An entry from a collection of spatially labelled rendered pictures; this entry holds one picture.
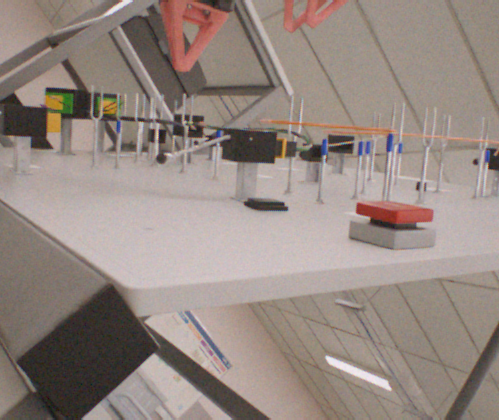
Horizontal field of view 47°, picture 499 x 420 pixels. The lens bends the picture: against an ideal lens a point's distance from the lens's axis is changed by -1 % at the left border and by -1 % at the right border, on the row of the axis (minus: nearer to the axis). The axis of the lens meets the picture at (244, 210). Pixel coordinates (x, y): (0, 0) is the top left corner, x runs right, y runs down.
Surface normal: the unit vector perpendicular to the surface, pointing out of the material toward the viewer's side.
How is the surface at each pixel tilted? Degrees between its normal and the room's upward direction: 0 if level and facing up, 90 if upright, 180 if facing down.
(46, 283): 90
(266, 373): 90
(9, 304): 90
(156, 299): 90
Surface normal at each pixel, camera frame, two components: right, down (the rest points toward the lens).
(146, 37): 0.57, 0.18
